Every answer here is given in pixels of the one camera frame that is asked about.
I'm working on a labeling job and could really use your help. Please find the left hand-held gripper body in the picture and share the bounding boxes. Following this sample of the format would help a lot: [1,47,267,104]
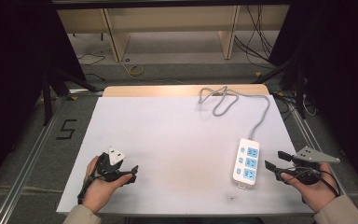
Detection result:
[95,146,132,183]

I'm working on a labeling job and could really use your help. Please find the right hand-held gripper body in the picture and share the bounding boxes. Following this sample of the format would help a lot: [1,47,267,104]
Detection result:
[275,146,341,186]

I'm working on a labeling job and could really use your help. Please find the person's left hand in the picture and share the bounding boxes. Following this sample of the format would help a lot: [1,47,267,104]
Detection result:
[82,155,134,216]

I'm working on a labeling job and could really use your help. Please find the person's right hand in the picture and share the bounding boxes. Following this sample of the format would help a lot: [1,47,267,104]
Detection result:
[281,161,340,215]

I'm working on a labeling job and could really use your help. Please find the white power strip blue sockets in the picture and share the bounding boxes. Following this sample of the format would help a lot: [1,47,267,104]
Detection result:
[231,137,261,190]

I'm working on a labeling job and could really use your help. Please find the white table mat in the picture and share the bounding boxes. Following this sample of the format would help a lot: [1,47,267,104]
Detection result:
[56,94,315,217]

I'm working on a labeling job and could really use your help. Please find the black tripod stand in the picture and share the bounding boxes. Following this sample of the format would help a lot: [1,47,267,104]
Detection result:
[41,65,104,127]
[254,57,309,119]

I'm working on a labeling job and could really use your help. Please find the dark curtain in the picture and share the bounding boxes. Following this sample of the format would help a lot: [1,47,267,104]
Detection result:
[0,0,87,197]
[268,0,358,200]

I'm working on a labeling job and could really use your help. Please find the yellow tape roll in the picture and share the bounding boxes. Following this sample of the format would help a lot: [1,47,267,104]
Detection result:
[128,63,145,77]

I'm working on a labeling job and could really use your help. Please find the beige wooden shelf unit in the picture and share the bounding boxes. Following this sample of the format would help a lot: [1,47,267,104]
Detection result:
[56,4,291,63]

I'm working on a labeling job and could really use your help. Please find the aluminium floor rail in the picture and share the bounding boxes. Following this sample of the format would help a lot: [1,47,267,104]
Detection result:
[0,95,71,224]
[287,98,347,195]

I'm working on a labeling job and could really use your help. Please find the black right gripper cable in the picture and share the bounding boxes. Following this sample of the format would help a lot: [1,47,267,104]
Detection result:
[287,167,340,198]

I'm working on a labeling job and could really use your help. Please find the grey power strip cable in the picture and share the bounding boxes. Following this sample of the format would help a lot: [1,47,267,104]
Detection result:
[197,86,271,141]

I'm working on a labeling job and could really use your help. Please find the white floor cable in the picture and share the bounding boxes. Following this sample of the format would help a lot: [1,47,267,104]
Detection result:
[302,93,319,118]

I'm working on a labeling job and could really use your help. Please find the thin black floor cable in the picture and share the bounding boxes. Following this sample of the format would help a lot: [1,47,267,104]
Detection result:
[76,51,106,82]

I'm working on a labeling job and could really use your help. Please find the bundle of black cables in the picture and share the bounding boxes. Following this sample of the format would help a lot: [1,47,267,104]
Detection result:
[233,5,282,67]

